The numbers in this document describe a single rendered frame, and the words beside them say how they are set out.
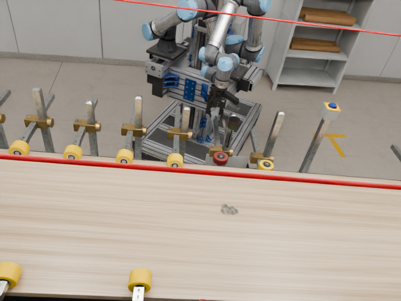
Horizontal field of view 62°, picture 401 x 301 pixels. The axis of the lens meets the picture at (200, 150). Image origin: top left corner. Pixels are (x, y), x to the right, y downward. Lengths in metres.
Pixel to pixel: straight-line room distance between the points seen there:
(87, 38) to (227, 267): 3.65
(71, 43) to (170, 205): 3.36
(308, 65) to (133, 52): 2.43
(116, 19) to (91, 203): 3.14
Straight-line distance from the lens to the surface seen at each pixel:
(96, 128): 1.86
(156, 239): 1.42
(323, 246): 1.59
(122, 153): 1.65
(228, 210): 1.54
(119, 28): 4.42
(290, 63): 4.93
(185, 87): 2.52
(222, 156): 1.80
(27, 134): 1.87
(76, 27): 4.49
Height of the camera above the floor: 2.07
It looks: 40 degrees down
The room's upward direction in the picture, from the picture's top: 10 degrees clockwise
